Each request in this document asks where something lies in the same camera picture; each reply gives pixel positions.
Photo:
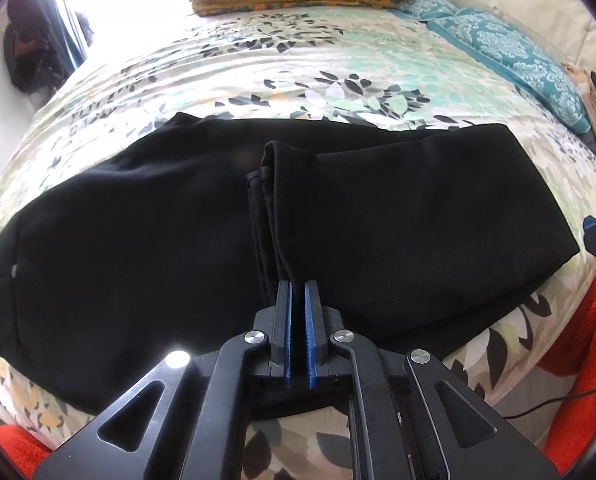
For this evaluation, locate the beige cloth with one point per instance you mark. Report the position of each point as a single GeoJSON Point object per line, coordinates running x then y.
{"type": "Point", "coordinates": [583, 95]}

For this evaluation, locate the orange fleece blanket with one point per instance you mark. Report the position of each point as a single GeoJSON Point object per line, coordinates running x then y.
{"type": "Point", "coordinates": [588, 350]}
{"type": "Point", "coordinates": [18, 452]}

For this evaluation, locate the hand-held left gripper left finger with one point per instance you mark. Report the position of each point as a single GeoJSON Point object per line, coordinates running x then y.
{"type": "Point", "coordinates": [287, 340]}

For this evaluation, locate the small teal patterned pillow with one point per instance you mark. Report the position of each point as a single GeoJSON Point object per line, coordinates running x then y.
{"type": "Point", "coordinates": [428, 7]}

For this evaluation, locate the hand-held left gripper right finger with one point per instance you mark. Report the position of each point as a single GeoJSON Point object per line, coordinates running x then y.
{"type": "Point", "coordinates": [310, 340]}

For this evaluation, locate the bright window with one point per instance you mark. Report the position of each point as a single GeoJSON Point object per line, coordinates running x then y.
{"type": "Point", "coordinates": [118, 0]}

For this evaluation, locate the black pants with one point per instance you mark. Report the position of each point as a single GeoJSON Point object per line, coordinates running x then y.
{"type": "Point", "coordinates": [153, 240]}

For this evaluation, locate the mustard folded blanket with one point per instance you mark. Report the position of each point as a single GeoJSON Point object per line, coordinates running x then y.
{"type": "Point", "coordinates": [288, 4]}

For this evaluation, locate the floral bed cover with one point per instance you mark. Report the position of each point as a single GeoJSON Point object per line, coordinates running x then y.
{"type": "Point", "coordinates": [298, 70]}

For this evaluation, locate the black hanging bag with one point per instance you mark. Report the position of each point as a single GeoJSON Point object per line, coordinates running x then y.
{"type": "Point", "coordinates": [28, 45]}

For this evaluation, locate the large teal patterned pillow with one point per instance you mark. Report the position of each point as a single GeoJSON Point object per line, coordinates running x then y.
{"type": "Point", "coordinates": [508, 50]}

